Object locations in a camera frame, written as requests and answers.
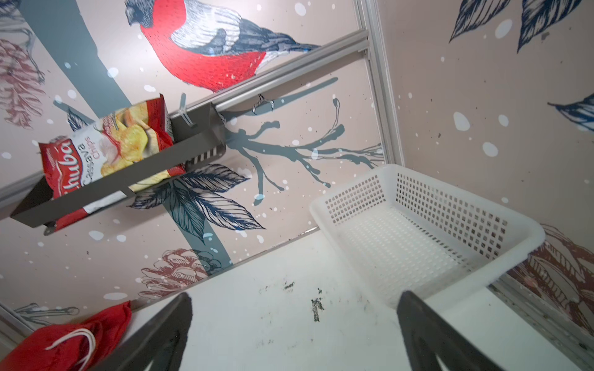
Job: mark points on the red chips bag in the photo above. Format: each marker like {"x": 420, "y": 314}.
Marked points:
{"x": 117, "y": 141}

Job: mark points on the red shorts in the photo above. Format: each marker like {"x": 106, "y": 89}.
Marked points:
{"x": 72, "y": 346}

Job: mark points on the white plastic basket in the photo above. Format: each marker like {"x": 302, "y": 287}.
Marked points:
{"x": 403, "y": 231}

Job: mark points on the black wall basket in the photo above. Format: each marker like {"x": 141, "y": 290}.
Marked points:
{"x": 195, "y": 134}

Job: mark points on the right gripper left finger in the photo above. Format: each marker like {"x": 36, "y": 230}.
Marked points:
{"x": 159, "y": 344}

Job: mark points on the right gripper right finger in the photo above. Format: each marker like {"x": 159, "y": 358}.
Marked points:
{"x": 432, "y": 343}

